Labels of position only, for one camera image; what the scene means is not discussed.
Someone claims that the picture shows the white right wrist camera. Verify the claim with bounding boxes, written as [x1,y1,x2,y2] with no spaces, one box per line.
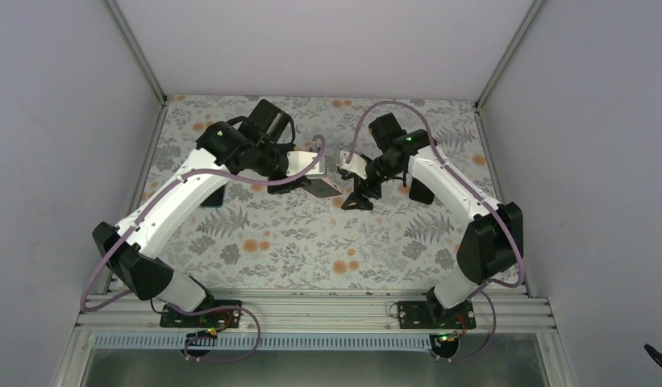
[337,151,371,180]

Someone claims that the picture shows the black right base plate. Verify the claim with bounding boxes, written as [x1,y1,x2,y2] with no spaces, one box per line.
[396,301,477,330]

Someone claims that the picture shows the aluminium frame post right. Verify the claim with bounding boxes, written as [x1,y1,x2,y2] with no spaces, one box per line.
[475,0,545,113]

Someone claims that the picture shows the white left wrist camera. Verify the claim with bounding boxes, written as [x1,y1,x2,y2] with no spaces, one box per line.
[285,151,327,179]

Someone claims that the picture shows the floral patterned table mat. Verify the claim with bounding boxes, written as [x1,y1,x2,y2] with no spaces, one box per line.
[160,97,494,290]

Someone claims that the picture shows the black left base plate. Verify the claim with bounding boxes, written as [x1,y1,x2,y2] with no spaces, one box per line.
[159,306,242,331]

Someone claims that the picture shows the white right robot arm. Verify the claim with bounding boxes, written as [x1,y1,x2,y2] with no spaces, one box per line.
[338,114,523,328]

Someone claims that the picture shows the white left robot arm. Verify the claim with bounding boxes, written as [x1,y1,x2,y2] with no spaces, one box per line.
[93,99,326,327]

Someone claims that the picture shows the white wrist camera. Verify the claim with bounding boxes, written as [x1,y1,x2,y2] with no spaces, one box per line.
[337,151,371,180]
[285,151,327,179]

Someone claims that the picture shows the grey slotted cable duct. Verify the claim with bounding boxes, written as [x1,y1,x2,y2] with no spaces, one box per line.
[93,332,432,352]

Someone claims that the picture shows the aluminium frame post left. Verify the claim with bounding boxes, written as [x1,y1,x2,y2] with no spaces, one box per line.
[103,0,167,106]

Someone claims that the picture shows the black phone case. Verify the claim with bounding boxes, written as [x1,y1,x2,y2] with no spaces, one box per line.
[409,177,435,205]

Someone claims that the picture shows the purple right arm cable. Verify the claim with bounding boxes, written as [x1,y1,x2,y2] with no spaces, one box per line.
[343,100,527,364]

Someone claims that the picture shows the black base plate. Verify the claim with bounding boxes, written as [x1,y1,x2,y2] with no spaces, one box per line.
[396,301,477,330]
[159,306,242,331]

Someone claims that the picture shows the aluminium frame post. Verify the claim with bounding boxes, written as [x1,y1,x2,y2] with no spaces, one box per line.
[475,0,545,113]
[103,0,167,106]

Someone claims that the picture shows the aluminium mounting rail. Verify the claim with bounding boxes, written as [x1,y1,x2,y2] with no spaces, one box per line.
[75,289,556,334]

